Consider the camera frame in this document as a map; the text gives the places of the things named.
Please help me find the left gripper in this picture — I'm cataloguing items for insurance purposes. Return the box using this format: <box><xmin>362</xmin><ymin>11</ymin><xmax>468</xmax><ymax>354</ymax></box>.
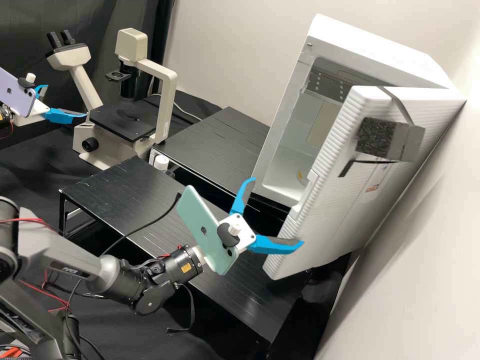
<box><xmin>14</xmin><ymin>84</ymin><xmax>90</xmax><ymax>127</ymax></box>

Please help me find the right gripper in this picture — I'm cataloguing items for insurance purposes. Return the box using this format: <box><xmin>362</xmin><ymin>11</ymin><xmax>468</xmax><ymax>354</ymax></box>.
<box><xmin>224</xmin><ymin>176</ymin><xmax>305</xmax><ymax>257</ymax></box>

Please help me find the incubator door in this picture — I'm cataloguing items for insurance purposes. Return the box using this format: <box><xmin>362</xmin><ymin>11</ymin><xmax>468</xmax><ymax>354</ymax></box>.
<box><xmin>262</xmin><ymin>85</ymin><xmax>427</xmax><ymax>281</ymax></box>

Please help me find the white incubator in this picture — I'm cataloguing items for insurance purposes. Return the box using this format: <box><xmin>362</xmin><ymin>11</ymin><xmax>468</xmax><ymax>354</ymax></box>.
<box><xmin>251</xmin><ymin>13</ymin><xmax>468</xmax><ymax>263</ymax></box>

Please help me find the cream microscope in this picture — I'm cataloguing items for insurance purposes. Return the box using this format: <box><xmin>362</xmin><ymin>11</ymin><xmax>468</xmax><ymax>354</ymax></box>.
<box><xmin>45</xmin><ymin>29</ymin><xmax>179</xmax><ymax>172</ymax></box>

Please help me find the black platform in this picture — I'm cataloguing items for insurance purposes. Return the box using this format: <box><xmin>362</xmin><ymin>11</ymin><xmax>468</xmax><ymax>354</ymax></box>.
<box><xmin>151</xmin><ymin>106</ymin><xmax>292</xmax><ymax>215</ymax></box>
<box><xmin>58</xmin><ymin>155</ymin><xmax>301</xmax><ymax>348</ymax></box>

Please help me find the left wrist camera phone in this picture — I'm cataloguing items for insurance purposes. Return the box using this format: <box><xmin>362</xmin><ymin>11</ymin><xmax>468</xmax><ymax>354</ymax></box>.
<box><xmin>0</xmin><ymin>66</ymin><xmax>38</xmax><ymax>118</ymax></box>

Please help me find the wrist camera phone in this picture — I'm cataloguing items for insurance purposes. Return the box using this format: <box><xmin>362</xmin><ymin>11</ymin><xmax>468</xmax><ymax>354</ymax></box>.
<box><xmin>176</xmin><ymin>184</ymin><xmax>244</xmax><ymax>277</ymax></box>
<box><xmin>0</xmin><ymin>66</ymin><xmax>38</xmax><ymax>118</ymax></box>

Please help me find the right wrist camera phone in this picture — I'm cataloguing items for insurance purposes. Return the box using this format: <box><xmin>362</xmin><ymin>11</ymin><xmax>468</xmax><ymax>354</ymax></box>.
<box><xmin>176</xmin><ymin>184</ymin><xmax>244</xmax><ymax>277</ymax></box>

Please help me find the black cable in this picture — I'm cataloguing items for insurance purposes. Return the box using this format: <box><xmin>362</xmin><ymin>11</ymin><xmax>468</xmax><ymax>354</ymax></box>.
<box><xmin>166</xmin><ymin>284</ymin><xmax>196</xmax><ymax>335</ymax></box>
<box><xmin>100</xmin><ymin>206</ymin><xmax>183</xmax><ymax>258</ymax></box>

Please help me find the white cable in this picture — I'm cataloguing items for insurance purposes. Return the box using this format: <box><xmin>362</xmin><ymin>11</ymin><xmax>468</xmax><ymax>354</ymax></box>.
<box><xmin>173</xmin><ymin>103</ymin><xmax>202</xmax><ymax>122</ymax></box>

